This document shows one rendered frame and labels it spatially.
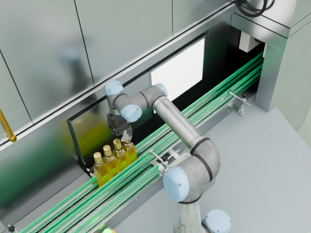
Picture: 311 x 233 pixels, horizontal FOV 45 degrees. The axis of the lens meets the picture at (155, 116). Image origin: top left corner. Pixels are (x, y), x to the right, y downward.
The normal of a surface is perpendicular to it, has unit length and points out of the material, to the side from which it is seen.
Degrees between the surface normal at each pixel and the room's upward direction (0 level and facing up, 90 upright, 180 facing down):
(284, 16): 90
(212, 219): 9
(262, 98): 90
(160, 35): 90
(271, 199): 0
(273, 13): 90
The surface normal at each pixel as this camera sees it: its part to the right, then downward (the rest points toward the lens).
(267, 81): -0.73, 0.53
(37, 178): 0.68, 0.52
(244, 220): -0.05, -0.67
